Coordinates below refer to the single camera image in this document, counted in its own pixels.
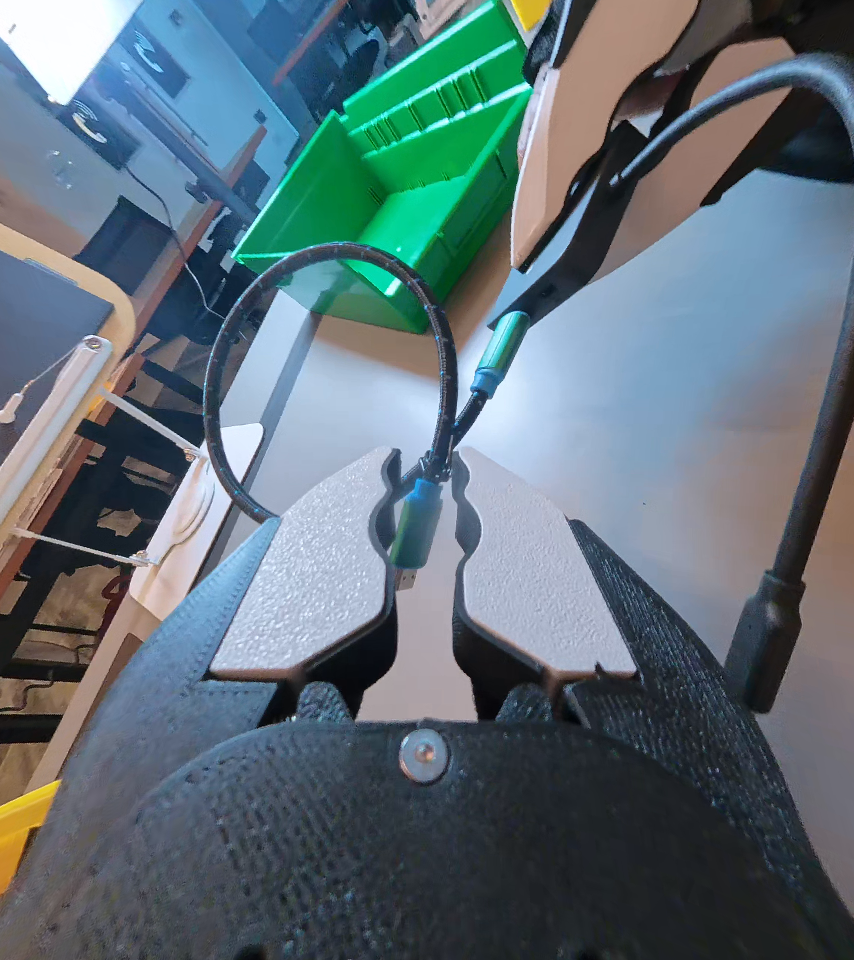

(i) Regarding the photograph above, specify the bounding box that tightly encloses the green plastic bin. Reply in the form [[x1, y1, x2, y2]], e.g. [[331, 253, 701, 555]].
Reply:
[[232, 0, 542, 336]]

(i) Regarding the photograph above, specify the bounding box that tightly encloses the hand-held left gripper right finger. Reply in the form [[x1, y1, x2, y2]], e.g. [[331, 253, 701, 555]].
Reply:
[[449, 446, 639, 704]]

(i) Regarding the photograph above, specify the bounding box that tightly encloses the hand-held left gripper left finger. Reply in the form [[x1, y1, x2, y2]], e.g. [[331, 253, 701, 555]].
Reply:
[[209, 446, 405, 684]]

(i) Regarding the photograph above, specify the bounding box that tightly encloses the black adapter hub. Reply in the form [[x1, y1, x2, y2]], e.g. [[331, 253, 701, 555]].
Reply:
[[487, 54, 854, 715]]

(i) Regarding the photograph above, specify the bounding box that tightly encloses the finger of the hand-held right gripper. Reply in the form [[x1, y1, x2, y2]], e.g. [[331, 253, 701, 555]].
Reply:
[[509, 63, 668, 273], [595, 36, 804, 286]]

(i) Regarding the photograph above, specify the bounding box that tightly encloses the bright white screen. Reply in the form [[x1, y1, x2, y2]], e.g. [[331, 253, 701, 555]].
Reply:
[[0, 0, 144, 106]]

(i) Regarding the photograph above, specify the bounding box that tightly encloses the green-plug braided hdmi cable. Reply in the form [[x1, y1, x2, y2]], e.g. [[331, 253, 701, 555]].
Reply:
[[203, 242, 533, 595]]

